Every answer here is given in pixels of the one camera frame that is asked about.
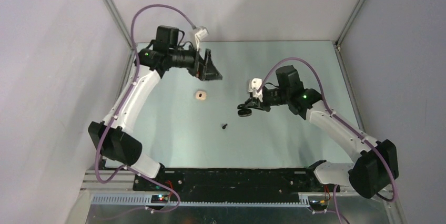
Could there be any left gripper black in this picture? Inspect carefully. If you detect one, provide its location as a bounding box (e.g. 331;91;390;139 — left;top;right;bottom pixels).
169;42;222;81

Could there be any black earbud charging case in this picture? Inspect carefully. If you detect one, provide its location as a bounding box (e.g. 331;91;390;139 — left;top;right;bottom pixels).
237;104;252;117

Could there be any beige earbud charging case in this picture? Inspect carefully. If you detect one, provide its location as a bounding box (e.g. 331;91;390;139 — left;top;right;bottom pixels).
195;90;207;101

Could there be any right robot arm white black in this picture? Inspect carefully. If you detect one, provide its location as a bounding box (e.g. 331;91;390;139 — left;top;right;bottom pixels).
237;65;399;202

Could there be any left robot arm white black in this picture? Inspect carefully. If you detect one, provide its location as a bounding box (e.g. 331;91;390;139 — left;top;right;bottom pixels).
88;26;222;191

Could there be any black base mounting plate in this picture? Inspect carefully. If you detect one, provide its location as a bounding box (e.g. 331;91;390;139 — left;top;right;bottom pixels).
133;168;341;202

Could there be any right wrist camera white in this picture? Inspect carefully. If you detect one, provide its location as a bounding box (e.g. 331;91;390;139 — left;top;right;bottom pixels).
248;78;263;103

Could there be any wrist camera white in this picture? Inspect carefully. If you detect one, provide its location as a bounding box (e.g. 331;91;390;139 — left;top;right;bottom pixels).
248;78;263;103
189;26;209;50

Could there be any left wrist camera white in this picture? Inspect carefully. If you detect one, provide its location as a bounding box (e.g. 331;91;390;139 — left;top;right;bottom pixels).
189;26;209;50

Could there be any left corner aluminium post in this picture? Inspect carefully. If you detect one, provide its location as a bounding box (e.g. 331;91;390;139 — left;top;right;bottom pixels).
102;0;132;48

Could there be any corner aluminium post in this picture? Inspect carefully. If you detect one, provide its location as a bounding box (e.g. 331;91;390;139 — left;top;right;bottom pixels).
102;0;132;48
334;0;367;48

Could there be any aluminium frame rail front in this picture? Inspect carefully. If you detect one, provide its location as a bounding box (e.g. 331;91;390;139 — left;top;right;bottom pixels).
83;169;325;195

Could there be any white cable duct strip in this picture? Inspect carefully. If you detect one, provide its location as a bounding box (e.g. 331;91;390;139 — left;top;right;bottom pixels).
91;194;310;207

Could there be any right corner aluminium post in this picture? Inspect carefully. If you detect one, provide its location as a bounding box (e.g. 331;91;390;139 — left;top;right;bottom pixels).
334;0;367;48

